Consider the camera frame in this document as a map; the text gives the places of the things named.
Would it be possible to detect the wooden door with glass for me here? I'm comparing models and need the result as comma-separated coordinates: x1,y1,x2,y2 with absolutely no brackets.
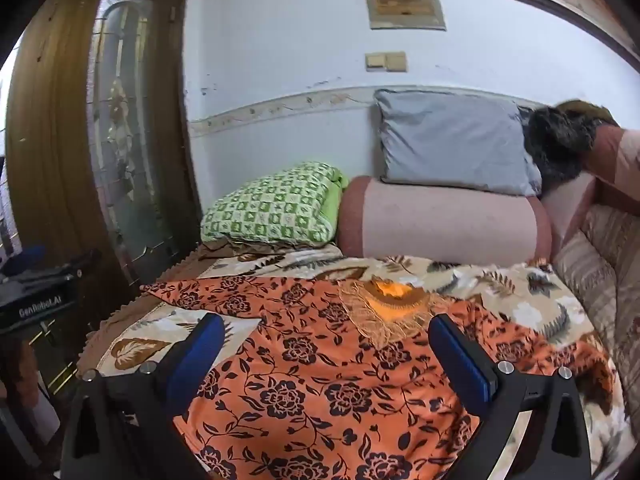
5,0,203,411

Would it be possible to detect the small wall plaque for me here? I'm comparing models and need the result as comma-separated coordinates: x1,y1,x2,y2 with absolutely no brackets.
362,0,447,31

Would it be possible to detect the striped beige sofa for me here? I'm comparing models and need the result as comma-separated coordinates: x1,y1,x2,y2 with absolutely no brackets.
552,205,640,411

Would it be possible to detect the pink bolster pillow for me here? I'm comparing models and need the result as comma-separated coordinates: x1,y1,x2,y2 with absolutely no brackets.
336,175,553,265

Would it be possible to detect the beige wall light switch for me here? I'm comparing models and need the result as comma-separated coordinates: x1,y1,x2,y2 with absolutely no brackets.
365,51,408,73

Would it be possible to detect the leaf printed beige blanket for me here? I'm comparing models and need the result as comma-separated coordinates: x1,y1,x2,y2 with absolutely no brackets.
80,242,636,480

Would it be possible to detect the black fuzzy cloth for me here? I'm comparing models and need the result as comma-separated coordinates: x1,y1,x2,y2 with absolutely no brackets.
520,106,601,196

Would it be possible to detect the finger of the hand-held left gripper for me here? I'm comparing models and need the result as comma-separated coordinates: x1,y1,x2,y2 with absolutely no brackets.
47,249,103,282

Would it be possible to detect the pink sofa cushion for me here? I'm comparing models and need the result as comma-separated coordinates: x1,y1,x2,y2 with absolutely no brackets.
542,125,640,256

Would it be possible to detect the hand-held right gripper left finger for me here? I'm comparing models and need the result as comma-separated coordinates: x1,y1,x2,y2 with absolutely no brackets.
60,312,227,480

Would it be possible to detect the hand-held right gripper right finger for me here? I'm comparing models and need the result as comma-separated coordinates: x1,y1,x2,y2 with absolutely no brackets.
427,312,593,480

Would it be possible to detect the grey pillow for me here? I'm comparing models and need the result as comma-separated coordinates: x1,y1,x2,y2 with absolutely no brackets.
374,89,543,197

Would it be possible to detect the orange black floral garment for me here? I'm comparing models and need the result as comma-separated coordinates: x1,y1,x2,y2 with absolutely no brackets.
140,275,616,480

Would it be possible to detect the green checkered pillow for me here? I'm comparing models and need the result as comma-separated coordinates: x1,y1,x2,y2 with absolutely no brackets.
200,161,350,248

